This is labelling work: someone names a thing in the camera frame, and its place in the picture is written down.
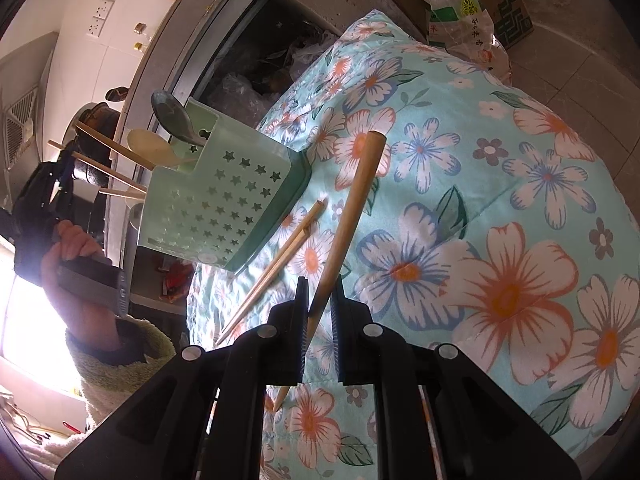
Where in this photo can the crumpled white plastic bag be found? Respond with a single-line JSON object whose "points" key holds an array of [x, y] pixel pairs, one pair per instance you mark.
{"points": [[310, 50]]}

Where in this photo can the small dark jar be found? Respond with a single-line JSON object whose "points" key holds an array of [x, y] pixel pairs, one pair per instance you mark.
{"points": [[116, 94]]}

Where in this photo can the range hood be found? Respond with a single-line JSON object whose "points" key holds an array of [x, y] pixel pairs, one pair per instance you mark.
{"points": [[20, 120]]}

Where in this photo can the white spoon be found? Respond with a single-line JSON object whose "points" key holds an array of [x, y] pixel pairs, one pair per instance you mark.
{"points": [[147, 145]]}

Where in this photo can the printed plastic bag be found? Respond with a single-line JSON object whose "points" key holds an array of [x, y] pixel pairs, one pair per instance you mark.
{"points": [[450, 25]]}

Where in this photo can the floral turquoise blanket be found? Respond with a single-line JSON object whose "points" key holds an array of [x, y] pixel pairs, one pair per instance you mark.
{"points": [[450, 185]]}

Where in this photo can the black stock pot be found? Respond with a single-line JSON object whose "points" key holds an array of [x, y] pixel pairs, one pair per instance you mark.
{"points": [[100, 115]]}

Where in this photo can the white wall socket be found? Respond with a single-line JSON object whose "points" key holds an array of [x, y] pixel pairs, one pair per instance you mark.
{"points": [[96, 26], [106, 7]]}

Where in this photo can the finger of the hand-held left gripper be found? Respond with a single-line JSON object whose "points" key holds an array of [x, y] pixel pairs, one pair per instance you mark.
{"points": [[62, 170]]}

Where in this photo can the cardboard box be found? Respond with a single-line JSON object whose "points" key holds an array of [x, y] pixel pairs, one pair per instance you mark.
{"points": [[515, 15]]}

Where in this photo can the person's left forearm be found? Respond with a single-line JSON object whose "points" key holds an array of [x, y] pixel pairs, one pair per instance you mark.
{"points": [[125, 375]]}

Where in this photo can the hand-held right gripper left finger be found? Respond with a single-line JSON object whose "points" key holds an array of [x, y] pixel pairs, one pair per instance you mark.
{"points": [[301, 330]]}

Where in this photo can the red snack packets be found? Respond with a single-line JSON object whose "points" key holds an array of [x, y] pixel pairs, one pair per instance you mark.
{"points": [[175, 280]]}

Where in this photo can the clear sauce bottle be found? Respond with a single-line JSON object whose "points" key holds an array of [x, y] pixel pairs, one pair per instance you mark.
{"points": [[140, 46]]}

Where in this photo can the dark sauce bottle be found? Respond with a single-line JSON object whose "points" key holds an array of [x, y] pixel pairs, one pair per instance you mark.
{"points": [[141, 27]]}

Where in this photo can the green star-cut utensil holder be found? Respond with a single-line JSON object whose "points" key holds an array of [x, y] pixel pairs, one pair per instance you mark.
{"points": [[210, 195]]}

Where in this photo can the concrete counter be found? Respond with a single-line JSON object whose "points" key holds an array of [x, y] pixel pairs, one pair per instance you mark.
{"points": [[210, 15]]}

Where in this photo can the metal spoon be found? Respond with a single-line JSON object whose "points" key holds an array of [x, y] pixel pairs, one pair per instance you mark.
{"points": [[172, 110]]}

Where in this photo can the person's left hand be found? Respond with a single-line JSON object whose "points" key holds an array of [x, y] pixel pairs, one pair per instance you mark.
{"points": [[75, 240]]}

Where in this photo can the crumpled clear plastic bag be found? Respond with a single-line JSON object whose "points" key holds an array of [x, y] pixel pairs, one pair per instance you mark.
{"points": [[240, 90]]}

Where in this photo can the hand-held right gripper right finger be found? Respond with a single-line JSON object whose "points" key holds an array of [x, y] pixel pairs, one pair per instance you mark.
{"points": [[336, 340]]}

